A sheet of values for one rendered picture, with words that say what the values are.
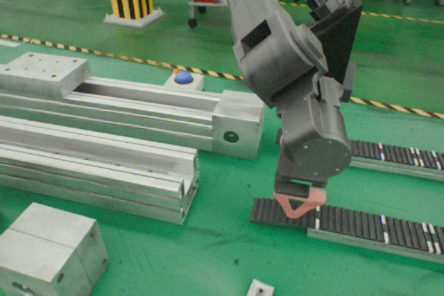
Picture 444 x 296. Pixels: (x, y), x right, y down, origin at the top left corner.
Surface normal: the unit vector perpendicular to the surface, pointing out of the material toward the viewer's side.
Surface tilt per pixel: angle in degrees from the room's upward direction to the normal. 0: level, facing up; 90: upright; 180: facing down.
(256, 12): 55
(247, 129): 90
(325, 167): 93
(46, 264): 0
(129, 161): 90
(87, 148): 90
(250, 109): 0
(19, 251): 0
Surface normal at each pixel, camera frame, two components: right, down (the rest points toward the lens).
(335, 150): -0.14, 0.65
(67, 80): 0.97, 0.15
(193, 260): 0.01, -0.79
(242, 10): -0.68, -0.19
